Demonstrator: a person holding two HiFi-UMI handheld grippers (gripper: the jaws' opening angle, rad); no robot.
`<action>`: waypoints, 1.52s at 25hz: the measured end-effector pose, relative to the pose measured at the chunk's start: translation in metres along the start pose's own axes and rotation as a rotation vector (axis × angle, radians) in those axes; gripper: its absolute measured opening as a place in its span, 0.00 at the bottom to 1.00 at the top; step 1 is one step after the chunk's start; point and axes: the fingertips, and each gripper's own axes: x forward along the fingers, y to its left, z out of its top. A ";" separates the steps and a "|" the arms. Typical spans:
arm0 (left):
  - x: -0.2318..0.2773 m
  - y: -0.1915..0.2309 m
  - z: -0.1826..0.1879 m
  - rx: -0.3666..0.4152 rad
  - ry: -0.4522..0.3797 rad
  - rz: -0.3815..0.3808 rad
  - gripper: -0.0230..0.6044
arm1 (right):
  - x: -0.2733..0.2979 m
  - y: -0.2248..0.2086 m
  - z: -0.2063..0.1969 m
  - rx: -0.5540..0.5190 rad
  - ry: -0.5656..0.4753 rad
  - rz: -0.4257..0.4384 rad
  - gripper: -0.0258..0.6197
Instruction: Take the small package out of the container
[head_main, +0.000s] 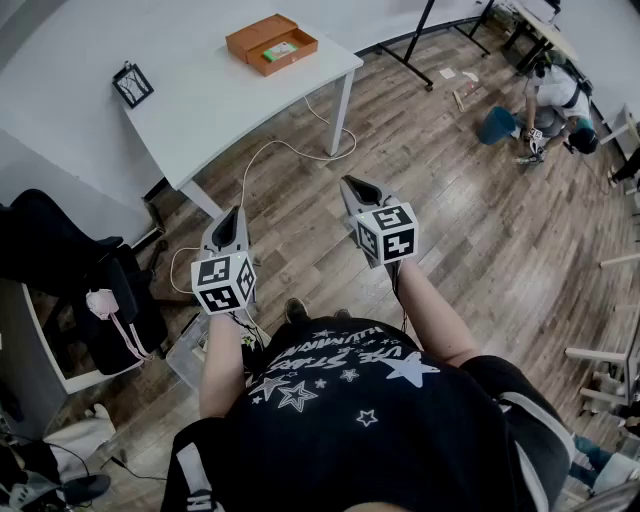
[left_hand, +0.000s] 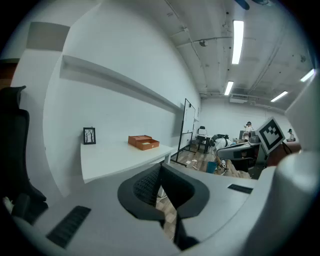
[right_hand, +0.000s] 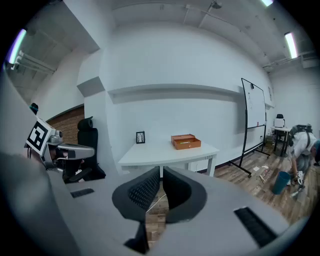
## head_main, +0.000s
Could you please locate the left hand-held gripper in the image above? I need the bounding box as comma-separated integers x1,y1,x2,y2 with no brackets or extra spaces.
191,204,259,317

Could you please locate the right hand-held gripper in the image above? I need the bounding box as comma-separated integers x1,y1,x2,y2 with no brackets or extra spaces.
339,175,419,271

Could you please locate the green and white packet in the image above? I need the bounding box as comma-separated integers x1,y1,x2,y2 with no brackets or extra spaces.
262,40,300,63

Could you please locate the orange box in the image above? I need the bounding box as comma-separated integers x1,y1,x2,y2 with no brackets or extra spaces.
225,13,320,78

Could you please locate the person's left forearm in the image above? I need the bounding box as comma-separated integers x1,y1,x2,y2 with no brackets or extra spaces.
198,310,252,420

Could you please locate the person's right forearm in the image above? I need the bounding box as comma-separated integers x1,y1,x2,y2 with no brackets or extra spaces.
393,258,482,367

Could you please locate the white table leg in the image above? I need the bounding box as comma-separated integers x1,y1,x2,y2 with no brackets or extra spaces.
178,178,224,220
324,68,357,157

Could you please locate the clear plastic bin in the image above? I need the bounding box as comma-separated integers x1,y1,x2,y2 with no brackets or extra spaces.
165,311,272,392

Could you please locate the blue bucket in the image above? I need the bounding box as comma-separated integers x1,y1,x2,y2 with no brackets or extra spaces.
475,105,519,147

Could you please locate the black metal stand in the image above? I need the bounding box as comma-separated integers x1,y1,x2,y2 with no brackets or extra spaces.
376,0,497,93

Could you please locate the black office chair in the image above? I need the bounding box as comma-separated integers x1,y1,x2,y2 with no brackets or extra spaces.
0,188,170,377

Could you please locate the black framed lantern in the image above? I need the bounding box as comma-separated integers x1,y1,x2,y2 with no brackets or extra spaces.
111,60,155,110

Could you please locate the person's black star-print shirt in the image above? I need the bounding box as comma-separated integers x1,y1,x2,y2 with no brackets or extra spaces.
159,314,577,512

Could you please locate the white cabinet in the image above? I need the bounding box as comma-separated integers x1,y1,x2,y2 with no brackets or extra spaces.
0,278,104,442

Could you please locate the light wooden desk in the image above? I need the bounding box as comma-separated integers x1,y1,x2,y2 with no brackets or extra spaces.
499,0,582,77

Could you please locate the white cloth bag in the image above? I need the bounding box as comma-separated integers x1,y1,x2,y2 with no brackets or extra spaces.
43,403,117,482

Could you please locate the white floor cable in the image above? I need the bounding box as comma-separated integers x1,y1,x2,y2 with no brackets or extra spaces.
169,94,358,296

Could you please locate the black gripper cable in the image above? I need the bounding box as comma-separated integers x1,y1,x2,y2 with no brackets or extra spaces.
228,308,267,352

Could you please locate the pink strapped pouch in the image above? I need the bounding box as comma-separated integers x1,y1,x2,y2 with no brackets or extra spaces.
85,288,155,364

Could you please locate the white wooden frame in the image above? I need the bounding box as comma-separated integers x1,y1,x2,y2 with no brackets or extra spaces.
564,248,640,417

